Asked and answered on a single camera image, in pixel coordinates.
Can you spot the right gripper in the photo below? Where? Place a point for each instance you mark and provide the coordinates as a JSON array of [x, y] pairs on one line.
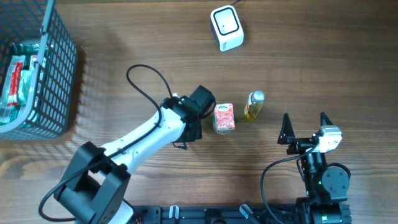
[[287, 136]]

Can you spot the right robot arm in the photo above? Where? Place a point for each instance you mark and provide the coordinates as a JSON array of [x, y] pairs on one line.
[[326, 184]]

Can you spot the white barcode scanner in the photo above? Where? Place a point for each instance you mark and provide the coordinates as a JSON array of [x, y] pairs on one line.
[[226, 27]]

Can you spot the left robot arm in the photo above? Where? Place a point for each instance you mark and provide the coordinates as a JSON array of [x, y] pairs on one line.
[[93, 186]]

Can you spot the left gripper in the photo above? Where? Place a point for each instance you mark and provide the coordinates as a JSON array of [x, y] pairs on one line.
[[194, 128]]

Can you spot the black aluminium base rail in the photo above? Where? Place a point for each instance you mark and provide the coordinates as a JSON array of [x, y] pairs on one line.
[[288, 213]]

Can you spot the red Kleenex tissue pack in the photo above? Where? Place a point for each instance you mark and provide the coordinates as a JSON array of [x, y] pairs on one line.
[[223, 118]]

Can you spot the grey plastic mesh basket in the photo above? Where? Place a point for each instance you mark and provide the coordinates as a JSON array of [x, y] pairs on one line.
[[48, 104]]

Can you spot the green 3M gloves package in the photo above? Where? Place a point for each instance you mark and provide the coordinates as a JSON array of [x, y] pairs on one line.
[[24, 58]]

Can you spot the yellow liquid bottle silver cap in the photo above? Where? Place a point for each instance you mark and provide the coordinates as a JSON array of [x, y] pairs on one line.
[[254, 105]]

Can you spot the light green snack pouch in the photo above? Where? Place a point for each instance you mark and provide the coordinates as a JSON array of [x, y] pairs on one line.
[[24, 87]]

